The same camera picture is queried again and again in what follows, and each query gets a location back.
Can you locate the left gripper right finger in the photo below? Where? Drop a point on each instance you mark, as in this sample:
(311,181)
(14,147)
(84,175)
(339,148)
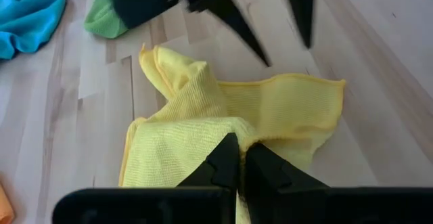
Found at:
(267,173)

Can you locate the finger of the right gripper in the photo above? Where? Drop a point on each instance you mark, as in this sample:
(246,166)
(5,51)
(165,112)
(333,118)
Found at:
(230,14)
(302,4)

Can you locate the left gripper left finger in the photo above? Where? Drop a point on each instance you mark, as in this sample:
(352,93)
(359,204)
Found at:
(223,166)

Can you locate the green microfiber towel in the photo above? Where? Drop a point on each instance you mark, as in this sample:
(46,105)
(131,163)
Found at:
(101,17)

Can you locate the yellow microfiber towel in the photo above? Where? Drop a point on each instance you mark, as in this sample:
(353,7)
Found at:
(287,102)

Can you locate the blue microfiber towel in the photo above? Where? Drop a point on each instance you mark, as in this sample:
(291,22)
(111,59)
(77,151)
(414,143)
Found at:
(27,17)

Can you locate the orange microfiber towel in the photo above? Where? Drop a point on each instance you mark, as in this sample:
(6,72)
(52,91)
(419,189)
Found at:
(5,207)

